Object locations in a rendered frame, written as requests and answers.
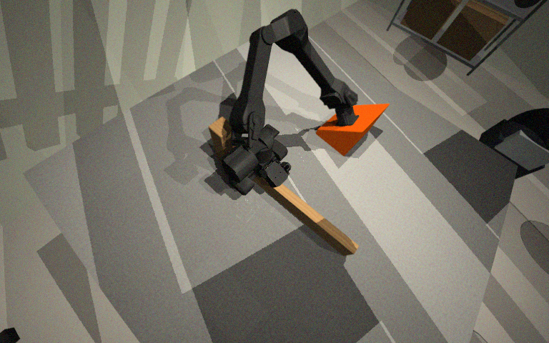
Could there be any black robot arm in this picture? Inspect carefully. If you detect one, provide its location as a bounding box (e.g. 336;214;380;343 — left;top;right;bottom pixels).
219;9;360;188

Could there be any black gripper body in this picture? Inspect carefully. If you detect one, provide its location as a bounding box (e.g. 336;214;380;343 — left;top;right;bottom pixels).
229;139;288;196

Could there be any wooden post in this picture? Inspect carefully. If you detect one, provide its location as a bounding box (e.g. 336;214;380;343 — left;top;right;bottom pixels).
209;116;235;163

